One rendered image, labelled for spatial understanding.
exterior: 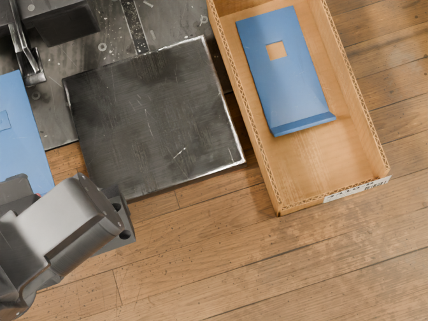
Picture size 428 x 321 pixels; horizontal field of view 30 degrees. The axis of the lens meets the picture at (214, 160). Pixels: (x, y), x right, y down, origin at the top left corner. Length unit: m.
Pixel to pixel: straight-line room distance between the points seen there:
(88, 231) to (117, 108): 0.33
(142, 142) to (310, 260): 0.22
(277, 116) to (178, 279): 0.21
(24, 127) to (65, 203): 0.27
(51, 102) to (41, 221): 0.37
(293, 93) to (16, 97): 0.30
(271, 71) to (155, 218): 0.21
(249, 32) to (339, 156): 0.18
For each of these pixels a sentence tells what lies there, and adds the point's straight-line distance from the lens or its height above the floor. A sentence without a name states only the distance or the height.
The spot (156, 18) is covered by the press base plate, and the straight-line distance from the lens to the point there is 0.96.
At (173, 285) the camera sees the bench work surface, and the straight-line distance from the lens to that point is 0.87.
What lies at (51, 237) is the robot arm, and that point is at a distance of 0.59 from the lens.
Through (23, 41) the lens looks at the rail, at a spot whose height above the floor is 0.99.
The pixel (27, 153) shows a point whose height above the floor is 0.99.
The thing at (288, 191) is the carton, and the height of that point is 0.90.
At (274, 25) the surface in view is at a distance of 0.94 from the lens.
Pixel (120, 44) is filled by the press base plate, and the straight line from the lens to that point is 0.95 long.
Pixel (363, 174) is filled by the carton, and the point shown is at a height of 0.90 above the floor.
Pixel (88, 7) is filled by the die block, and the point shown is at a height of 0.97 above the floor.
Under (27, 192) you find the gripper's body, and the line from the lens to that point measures 0.71.
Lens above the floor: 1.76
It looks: 75 degrees down
